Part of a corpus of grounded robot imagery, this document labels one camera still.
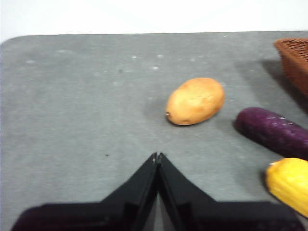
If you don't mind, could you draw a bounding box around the yellow corn cob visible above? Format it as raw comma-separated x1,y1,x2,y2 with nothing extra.
265,157,308,218

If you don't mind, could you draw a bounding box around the purple eggplant with green stem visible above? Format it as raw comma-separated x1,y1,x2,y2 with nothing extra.
235,107,308,161

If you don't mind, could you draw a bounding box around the brown potato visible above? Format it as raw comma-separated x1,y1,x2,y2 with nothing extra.
165,77,226,126

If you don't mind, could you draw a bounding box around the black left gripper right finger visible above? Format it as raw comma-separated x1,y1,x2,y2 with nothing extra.
157,152,306,231

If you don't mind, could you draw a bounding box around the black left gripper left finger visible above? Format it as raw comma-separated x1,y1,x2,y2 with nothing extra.
11,152,159,231

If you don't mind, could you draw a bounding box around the brown woven wicker basket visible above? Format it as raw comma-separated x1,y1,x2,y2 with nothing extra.
274,38,308,97

